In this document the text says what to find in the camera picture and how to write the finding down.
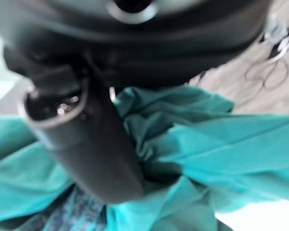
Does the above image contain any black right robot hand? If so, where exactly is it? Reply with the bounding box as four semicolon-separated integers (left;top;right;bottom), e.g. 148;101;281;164
0;0;273;205

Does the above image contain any teal bed cloth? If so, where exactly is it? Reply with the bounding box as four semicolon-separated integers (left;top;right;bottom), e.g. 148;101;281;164
0;86;289;231

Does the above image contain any white bed sheet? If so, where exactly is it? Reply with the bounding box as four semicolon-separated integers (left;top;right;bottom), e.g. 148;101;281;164
0;31;32;116

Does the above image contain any blue patterned fabric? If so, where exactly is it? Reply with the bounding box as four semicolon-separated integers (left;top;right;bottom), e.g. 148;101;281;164
42;185;106;231

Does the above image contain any black cable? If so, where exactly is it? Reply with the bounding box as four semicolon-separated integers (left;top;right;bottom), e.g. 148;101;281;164
245;57;289;91

